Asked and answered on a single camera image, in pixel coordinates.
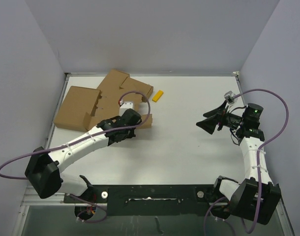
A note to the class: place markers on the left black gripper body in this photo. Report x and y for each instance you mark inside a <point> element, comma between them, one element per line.
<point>129,133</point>

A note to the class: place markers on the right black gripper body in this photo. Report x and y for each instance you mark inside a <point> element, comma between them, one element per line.
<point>230,120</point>

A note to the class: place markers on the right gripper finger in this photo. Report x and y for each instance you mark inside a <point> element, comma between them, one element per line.
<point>215,111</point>
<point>208,124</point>

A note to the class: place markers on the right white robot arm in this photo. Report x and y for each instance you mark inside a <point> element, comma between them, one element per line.
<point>256,197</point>

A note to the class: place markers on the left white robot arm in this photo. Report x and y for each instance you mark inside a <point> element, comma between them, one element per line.
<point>45,170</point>

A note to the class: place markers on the long folded cardboard box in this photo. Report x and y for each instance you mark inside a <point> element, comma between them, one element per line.
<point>131,84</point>

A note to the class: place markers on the large folded cardboard box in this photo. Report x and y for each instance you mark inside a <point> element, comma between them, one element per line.
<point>77,109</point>

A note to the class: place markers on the yellow rectangular block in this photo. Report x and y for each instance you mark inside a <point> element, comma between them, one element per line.
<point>157,96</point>

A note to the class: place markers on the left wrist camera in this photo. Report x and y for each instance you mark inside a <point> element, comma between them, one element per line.
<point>125,105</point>

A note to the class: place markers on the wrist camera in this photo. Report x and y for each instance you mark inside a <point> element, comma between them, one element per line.
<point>230,98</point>
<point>125,105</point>

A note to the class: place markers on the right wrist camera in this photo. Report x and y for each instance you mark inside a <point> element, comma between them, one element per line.
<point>230,98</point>

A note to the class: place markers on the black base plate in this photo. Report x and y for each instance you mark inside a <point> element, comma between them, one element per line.
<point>153,200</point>

